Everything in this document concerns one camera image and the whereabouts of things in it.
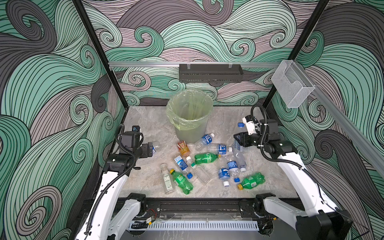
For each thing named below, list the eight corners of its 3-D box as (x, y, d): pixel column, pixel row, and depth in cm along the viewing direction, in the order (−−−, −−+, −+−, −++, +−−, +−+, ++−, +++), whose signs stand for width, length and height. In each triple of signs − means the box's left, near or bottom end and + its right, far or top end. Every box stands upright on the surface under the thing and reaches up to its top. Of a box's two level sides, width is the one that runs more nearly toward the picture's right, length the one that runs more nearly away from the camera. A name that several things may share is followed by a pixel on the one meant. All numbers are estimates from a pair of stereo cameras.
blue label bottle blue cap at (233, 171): (230, 182, 82) (231, 180, 79) (226, 163, 89) (228, 161, 87) (239, 182, 82) (241, 180, 79) (235, 163, 89) (237, 161, 87)
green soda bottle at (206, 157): (195, 164, 89) (195, 162, 86) (194, 156, 92) (194, 154, 89) (220, 161, 90) (221, 159, 87) (218, 154, 93) (219, 151, 91)
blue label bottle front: (220, 187, 81) (221, 184, 78) (217, 171, 87) (219, 168, 83) (230, 187, 81) (232, 184, 78) (227, 171, 87) (229, 168, 83)
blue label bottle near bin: (194, 149, 98) (194, 144, 93) (207, 135, 105) (208, 130, 100) (201, 154, 95) (202, 150, 90) (214, 139, 103) (215, 134, 98)
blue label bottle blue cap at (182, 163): (189, 180, 82) (189, 178, 80) (174, 160, 90) (174, 158, 88) (195, 176, 84) (195, 174, 82) (180, 156, 91) (179, 154, 89)
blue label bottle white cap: (206, 153, 95) (207, 149, 90) (207, 146, 99) (208, 141, 94) (230, 157, 93) (232, 153, 89) (230, 150, 97) (232, 145, 92)
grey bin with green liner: (170, 148, 98) (165, 121, 76) (173, 119, 115) (169, 90, 93) (209, 148, 98) (215, 121, 76) (206, 119, 115) (210, 90, 93)
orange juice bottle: (183, 158, 93) (183, 154, 89) (176, 146, 98) (176, 142, 95) (191, 154, 94) (191, 151, 90) (183, 142, 100) (183, 138, 96)
